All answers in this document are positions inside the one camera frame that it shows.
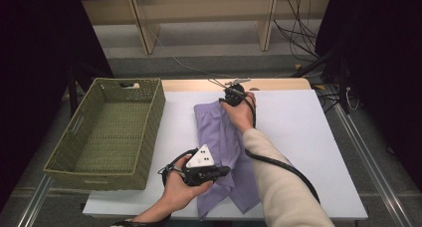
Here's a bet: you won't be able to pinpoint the hand-held gripper black cable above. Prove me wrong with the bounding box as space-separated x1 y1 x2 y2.
110 147 201 227
207 77 321 205

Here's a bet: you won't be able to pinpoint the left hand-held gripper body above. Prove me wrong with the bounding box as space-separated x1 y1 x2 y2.
180 143 217 187

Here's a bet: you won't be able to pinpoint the metal floor rail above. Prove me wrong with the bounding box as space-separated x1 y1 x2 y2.
16 175 54 227
332 102 414 227

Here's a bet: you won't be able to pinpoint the white looped cable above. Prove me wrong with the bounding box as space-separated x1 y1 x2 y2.
344 86 361 113

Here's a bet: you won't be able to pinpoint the bundle of black cables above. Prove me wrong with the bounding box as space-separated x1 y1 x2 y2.
273 0 324 63

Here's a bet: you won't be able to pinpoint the right hand-held gripper black cable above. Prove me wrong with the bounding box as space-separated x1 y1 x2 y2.
207 77 321 205

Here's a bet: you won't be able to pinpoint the purple shorts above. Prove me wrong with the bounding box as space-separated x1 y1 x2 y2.
193 101 294 221

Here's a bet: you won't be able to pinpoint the person's left hand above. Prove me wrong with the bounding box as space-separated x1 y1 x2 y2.
161 153 214 215

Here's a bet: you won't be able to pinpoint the dark curtain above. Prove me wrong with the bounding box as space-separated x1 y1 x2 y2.
0 0 114 212
314 0 422 192

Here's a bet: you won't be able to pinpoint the green woven basket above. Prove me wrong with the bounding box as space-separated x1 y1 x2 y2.
43 77 167 191

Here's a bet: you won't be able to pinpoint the light wooden shelf unit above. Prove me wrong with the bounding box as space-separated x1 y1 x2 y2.
81 0 324 56

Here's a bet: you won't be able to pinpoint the white table sheet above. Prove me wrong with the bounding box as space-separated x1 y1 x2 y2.
83 90 368 221

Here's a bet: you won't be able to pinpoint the white floor cable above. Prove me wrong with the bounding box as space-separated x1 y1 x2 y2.
153 34 237 80

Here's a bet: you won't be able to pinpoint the person's right hand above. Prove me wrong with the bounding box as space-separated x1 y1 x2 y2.
220 91 258 134

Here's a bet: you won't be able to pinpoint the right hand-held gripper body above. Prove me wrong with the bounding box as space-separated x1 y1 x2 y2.
222 77 253 108

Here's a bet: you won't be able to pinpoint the left hand-held gripper black cable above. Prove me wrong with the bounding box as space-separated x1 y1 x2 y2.
110 147 201 227

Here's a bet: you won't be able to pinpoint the black metal stand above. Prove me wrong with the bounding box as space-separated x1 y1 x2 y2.
292 42 353 115
65 62 98 119

